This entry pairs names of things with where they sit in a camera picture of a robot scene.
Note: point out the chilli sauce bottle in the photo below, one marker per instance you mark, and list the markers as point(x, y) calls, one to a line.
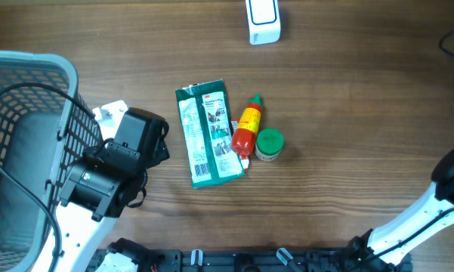
point(246, 132)

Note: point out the green 3M glove packet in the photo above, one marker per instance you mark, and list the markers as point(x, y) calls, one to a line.
point(205, 119)

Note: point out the red sachet packet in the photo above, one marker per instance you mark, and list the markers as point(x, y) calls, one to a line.
point(243, 159)

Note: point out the green lid jar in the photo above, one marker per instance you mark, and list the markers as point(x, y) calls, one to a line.
point(269, 144)

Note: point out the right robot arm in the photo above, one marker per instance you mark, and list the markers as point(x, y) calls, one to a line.
point(389, 244)

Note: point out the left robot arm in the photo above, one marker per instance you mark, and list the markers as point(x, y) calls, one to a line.
point(98, 186)

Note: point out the white barcode scanner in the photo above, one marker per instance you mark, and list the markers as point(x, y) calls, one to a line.
point(263, 18)

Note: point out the grey plastic basket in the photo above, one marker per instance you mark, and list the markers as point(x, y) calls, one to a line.
point(42, 132)

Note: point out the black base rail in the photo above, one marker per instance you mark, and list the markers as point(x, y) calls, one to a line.
point(260, 261)

